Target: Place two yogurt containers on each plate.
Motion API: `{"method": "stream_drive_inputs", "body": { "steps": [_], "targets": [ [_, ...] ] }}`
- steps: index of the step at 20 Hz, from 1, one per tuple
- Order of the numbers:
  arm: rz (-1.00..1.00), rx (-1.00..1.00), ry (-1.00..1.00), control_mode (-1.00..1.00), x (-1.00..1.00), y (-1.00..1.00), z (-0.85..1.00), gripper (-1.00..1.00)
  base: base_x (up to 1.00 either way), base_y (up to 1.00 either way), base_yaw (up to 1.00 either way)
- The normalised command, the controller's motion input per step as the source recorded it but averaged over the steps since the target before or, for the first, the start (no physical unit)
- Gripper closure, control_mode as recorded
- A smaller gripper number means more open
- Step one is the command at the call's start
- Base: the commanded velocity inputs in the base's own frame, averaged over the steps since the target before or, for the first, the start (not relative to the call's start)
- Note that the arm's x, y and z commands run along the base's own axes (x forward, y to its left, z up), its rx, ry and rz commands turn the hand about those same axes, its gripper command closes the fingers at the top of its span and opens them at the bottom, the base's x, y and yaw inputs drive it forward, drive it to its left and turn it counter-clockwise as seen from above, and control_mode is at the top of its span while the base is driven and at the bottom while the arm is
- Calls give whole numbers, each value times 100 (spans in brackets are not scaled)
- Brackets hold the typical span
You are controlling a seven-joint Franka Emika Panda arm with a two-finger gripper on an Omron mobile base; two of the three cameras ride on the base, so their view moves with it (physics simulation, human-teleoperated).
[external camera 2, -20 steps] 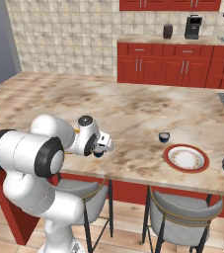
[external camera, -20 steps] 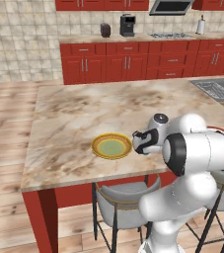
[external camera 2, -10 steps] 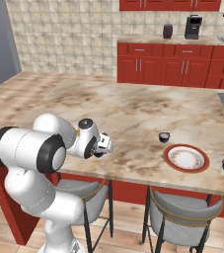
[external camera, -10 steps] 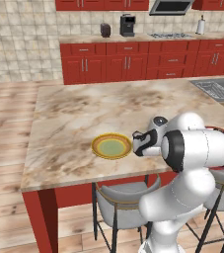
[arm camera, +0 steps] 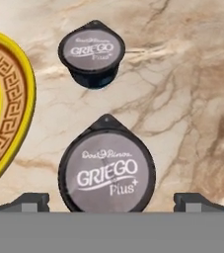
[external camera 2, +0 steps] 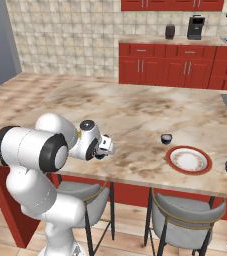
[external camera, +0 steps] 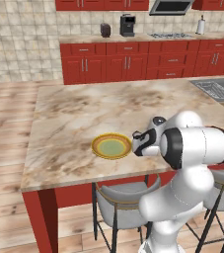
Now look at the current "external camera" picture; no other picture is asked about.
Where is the white paper towel roll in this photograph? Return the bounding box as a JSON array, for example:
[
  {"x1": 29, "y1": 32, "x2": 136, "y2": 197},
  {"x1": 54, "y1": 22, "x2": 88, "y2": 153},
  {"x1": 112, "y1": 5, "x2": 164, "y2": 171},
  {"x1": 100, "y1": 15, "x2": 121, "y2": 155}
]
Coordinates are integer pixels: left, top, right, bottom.
[{"x1": 195, "y1": 15, "x2": 207, "y2": 36}]

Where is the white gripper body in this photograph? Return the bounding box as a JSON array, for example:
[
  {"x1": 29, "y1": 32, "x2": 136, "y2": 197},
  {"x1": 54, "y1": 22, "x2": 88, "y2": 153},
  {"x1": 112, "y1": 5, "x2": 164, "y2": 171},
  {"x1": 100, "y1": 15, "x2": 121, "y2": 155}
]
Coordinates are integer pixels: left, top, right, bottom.
[{"x1": 131, "y1": 129, "x2": 161, "y2": 158}]

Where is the grey sink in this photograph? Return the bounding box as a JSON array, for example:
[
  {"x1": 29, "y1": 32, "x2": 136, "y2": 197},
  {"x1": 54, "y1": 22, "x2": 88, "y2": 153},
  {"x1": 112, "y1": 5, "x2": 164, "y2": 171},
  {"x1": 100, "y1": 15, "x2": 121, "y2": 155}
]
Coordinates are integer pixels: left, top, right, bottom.
[{"x1": 188, "y1": 77, "x2": 224, "y2": 103}]

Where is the red kitchen island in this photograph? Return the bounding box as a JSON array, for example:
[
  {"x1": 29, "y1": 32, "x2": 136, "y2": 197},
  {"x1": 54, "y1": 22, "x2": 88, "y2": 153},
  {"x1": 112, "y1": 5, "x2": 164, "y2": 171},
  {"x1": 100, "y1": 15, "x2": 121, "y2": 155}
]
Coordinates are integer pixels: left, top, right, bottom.
[{"x1": 20, "y1": 77, "x2": 224, "y2": 253}]

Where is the red lower cupboard run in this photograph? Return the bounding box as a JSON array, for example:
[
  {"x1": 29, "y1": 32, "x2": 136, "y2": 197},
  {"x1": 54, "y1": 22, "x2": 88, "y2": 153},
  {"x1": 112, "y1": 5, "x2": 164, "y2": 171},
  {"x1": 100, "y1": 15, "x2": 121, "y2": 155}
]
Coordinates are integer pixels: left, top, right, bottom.
[{"x1": 59, "y1": 39, "x2": 224, "y2": 86}]

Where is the dark brown toaster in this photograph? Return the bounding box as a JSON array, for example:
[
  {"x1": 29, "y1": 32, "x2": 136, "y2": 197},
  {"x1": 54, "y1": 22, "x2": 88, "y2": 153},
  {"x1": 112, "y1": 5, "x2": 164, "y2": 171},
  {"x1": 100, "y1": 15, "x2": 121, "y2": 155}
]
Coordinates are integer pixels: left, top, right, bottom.
[{"x1": 100, "y1": 22, "x2": 112, "y2": 39}]

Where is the black coffee machine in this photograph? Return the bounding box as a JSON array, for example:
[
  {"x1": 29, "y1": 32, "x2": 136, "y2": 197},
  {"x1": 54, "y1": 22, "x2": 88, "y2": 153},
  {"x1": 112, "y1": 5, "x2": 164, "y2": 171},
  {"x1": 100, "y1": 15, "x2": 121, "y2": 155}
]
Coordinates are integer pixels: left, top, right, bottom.
[{"x1": 118, "y1": 13, "x2": 137, "y2": 38}]

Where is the yellow plate with green centre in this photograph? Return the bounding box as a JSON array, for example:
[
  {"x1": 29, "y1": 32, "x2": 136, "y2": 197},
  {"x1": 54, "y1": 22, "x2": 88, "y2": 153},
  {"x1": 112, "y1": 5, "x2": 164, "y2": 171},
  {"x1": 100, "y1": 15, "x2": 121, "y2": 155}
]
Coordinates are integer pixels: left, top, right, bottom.
[{"x1": 90, "y1": 131, "x2": 133, "y2": 161}]

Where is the grey hob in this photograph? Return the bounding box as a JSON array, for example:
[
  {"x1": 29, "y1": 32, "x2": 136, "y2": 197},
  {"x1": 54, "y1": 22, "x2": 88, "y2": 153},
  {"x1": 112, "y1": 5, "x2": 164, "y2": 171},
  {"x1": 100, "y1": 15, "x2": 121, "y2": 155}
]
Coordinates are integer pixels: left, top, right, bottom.
[{"x1": 148, "y1": 32, "x2": 194, "y2": 41}]

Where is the red wall cupboard run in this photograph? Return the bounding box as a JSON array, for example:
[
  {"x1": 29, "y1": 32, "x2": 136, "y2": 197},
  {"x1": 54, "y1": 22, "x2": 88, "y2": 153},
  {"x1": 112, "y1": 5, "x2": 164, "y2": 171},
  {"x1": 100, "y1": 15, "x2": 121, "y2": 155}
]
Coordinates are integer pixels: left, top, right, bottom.
[
  {"x1": 54, "y1": 0, "x2": 150, "y2": 12},
  {"x1": 191, "y1": 0, "x2": 224, "y2": 11}
]

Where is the grey range hood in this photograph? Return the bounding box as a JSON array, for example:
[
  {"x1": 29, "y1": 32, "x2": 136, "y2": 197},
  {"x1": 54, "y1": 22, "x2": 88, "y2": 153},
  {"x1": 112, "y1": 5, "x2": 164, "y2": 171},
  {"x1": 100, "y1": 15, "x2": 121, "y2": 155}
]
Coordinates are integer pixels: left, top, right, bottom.
[{"x1": 148, "y1": 0, "x2": 195, "y2": 17}]

